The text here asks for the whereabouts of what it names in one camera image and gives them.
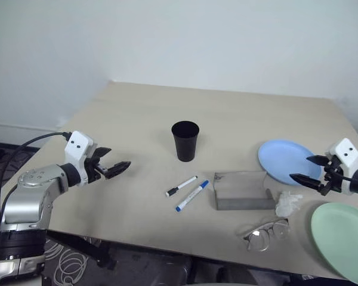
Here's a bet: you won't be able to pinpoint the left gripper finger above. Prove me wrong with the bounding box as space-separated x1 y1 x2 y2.
104 160 132 180
91 147 112 161

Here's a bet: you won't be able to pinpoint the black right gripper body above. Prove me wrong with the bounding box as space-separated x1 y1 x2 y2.
317 153 347 197

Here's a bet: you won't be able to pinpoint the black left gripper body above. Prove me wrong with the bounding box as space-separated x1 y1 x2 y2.
84 154 110 184

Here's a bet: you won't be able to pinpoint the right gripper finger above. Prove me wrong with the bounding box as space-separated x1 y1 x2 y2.
289 173 322 192
305 154 329 166

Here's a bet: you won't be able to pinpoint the white tissue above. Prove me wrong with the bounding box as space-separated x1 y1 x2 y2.
274 191 304 217

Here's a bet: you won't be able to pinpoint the light green plate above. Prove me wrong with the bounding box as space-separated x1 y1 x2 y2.
311 202 358 285

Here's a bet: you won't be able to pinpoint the light blue plate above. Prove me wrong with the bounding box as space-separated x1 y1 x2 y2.
258 139 323 187

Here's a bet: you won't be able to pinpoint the grey rectangular case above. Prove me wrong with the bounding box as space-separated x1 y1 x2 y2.
212 170 283 212

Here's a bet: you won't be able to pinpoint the black capped whiteboard marker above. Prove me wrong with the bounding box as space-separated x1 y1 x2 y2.
165 176 199 197

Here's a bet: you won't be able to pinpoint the black plastic cup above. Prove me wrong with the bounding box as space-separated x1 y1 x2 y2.
171 120 200 163

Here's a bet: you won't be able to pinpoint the blue capped whiteboard marker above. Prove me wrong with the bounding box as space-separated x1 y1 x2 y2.
175 179 210 213

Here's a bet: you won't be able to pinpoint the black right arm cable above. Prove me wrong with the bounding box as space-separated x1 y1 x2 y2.
325 165 358 188

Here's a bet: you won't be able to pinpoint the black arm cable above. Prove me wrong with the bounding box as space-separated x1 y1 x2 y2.
325 165 358 188
0 132 73 232

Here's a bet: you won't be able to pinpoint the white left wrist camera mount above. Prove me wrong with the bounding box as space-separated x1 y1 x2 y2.
64 130 98 187

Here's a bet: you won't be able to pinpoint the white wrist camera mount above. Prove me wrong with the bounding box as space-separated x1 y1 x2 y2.
327 138 358 197
64 130 98 187

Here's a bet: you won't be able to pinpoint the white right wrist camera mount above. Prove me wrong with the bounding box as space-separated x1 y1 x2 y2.
327 138 358 197

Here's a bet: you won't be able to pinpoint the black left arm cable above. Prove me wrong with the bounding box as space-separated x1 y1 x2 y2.
0 132 73 232

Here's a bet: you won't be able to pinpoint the clear frame eyeglasses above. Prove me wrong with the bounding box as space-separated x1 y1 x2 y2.
243 218 290 253

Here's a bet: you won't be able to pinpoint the black table frame strut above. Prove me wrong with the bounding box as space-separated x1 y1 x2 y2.
46 230 118 268

